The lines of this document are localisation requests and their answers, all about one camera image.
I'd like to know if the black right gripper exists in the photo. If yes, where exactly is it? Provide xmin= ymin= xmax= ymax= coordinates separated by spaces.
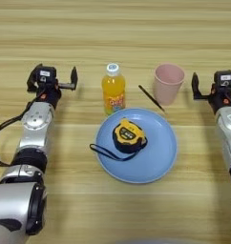
xmin=191 ymin=71 xmax=231 ymax=114

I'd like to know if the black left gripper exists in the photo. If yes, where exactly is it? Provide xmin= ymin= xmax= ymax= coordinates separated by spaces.
xmin=27 ymin=64 xmax=79 ymax=110

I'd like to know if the pink plastic cup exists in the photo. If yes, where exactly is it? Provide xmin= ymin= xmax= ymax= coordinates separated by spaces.
xmin=152 ymin=63 xmax=186 ymax=107

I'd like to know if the orange juice bottle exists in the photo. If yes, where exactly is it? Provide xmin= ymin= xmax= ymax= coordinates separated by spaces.
xmin=101 ymin=62 xmax=127 ymax=116

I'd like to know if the yellow black tape measure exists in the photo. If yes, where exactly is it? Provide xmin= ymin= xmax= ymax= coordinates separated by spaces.
xmin=89 ymin=117 xmax=149 ymax=162

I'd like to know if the left gripper labelled black box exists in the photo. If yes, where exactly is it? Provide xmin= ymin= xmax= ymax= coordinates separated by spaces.
xmin=35 ymin=66 xmax=57 ymax=85

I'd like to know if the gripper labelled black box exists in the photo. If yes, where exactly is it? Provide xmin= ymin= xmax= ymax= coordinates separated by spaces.
xmin=213 ymin=70 xmax=231 ymax=88
xmin=35 ymin=66 xmax=57 ymax=85

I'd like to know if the right gripper labelled black box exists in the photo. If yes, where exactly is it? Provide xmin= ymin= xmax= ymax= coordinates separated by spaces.
xmin=213 ymin=70 xmax=231 ymax=88

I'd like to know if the black pen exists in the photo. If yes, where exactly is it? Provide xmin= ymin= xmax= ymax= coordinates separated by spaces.
xmin=137 ymin=84 xmax=167 ymax=113

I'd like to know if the blue round plate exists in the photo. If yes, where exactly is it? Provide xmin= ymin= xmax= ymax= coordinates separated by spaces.
xmin=94 ymin=108 xmax=179 ymax=185

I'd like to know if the grey robot torso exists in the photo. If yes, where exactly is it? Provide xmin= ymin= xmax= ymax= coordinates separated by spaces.
xmin=115 ymin=238 xmax=192 ymax=244

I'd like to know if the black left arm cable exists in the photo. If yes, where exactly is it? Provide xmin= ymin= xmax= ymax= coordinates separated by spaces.
xmin=0 ymin=93 xmax=42 ymax=168

